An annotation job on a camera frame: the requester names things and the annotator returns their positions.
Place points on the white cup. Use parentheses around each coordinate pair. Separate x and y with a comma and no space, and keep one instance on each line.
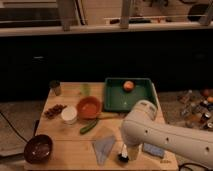
(69,115)

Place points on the green plastic tray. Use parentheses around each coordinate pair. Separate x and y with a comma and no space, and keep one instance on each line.
(116,99)

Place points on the dark brown bowl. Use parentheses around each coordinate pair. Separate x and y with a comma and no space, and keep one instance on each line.
(38,149)

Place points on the metal cup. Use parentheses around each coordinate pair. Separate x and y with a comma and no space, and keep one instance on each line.
(55,86)

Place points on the orange bowl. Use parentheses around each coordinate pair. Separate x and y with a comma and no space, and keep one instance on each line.
(88,108)

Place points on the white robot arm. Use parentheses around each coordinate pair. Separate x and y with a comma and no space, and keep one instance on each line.
(139,126)

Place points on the light blue towel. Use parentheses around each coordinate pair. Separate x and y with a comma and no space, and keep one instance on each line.
(102,148)

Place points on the white handled dish brush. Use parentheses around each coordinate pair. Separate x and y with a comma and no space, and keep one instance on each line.
(123,155)

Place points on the brown grape cluster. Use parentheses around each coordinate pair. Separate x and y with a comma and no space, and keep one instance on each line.
(54,111)

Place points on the knife with wooden handle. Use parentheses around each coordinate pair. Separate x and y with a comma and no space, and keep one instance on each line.
(104,116)

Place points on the green cucumber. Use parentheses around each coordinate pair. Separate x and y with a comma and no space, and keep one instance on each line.
(88,127)

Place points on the blue sponge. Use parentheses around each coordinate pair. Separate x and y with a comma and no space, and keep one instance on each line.
(153,150)

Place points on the orange fruit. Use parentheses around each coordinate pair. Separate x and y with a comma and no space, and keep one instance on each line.
(128,86)

